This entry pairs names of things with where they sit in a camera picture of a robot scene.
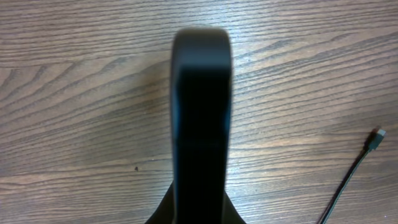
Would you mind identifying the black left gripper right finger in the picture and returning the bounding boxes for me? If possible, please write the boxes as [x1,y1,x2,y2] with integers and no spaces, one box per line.
[223,192,246,224]

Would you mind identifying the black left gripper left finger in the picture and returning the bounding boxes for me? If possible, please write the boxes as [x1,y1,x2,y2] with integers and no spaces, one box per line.
[145,183,174,224]

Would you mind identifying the black USB charging cable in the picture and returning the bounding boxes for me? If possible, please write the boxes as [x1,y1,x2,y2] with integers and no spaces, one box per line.
[317,128,387,224]

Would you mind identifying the blue Samsung Galaxy smartphone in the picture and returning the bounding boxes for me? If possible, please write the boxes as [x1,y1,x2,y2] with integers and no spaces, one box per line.
[170,29,232,223]

